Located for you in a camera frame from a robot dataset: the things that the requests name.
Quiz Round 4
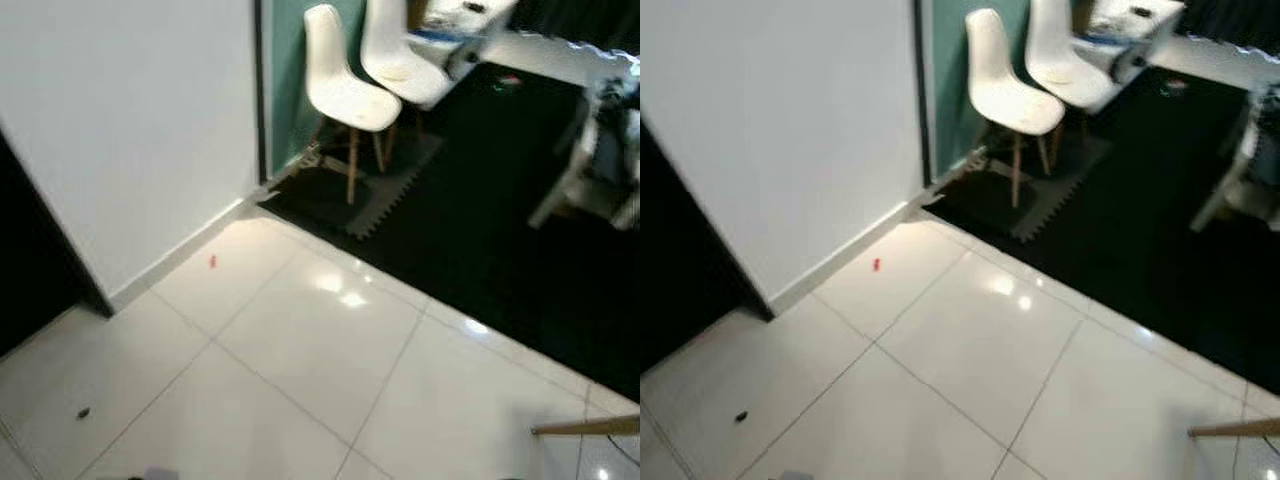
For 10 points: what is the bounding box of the white low table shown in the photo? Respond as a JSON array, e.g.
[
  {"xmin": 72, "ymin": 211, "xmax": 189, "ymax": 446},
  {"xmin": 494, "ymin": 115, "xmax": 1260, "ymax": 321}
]
[
  {"xmin": 527, "ymin": 75, "xmax": 641, "ymax": 233},
  {"xmin": 1190, "ymin": 82, "xmax": 1280, "ymax": 234}
]

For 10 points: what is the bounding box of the black foam floor mat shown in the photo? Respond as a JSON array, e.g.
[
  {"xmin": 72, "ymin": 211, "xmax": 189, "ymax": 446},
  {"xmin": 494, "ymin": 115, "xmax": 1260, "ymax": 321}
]
[
  {"xmin": 257, "ymin": 55, "xmax": 641, "ymax": 403},
  {"xmin": 918, "ymin": 58, "xmax": 1280, "ymax": 396}
]

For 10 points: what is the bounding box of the light wooden table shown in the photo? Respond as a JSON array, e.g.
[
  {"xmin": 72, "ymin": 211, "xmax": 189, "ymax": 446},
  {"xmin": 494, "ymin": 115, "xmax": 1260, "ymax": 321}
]
[
  {"xmin": 1187, "ymin": 417, "xmax": 1280, "ymax": 440},
  {"xmin": 529, "ymin": 414, "xmax": 641, "ymax": 438}
]

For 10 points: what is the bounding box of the dark curtain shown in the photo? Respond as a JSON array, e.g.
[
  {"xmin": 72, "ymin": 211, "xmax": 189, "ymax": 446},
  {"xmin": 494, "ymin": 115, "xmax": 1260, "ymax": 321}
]
[
  {"xmin": 515, "ymin": 0, "xmax": 641, "ymax": 56},
  {"xmin": 1180, "ymin": 0, "xmax": 1280, "ymax": 56}
]

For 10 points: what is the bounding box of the grey foam mat piece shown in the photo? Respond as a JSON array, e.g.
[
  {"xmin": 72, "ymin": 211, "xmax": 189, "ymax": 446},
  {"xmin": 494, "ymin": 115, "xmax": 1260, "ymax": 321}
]
[
  {"xmin": 942, "ymin": 132, "xmax": 1113, "ymax": 243},
  {"xmin": 278, "ymin": 128, "xmax": 447, "ymax": 241}
]

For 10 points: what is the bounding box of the white chair with wooden legs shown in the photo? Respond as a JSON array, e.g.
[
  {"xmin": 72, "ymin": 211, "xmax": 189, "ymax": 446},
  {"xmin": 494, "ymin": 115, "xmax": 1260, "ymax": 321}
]
[
  {"xmin": 360, "ymin": 0, "xmax": 457, "ymax": 166},
  {"xmin": 303, "ymin": 4, "xmax": 403, "ymax": 207},
  {"xmin": 965, "ymin": 8, "xmax": 1067, "ymax": 209},
  {"xmin": 1025, "ymin": 0, "xmax": 1123, "ymax": 166}
]

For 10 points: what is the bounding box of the white low cabinet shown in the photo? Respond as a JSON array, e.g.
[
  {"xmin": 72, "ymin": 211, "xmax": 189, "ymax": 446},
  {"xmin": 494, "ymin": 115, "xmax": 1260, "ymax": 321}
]
[
  {"xmin": 405, "ymin": 0, "xmax": 521, "ymax": 83},
  {"xmin": 1073, "ymin": 0, "xmax": 1188, "ymax": 84}
]

